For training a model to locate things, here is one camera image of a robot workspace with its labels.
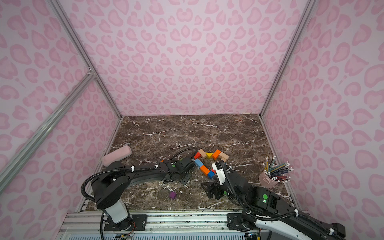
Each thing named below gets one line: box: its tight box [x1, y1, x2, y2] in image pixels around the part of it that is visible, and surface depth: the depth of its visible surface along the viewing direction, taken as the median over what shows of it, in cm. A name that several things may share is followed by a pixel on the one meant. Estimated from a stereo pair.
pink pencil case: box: [102, 145, 132, 167], surface depth 97 cm
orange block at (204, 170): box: [200, 165, 211, 176], surface depth 90 cm
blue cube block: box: [208, 170, 215, 179], surface depth 89 cm
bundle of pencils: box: [262, 155, 294, 183], surface depth 80 cm
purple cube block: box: [169, 191, 178, 200], surface depth 83 cm
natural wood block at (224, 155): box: [219, 151, 230, 160], surface depth 97 cm
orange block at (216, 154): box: [212, 149, 222, 160], surface depth 97 cm
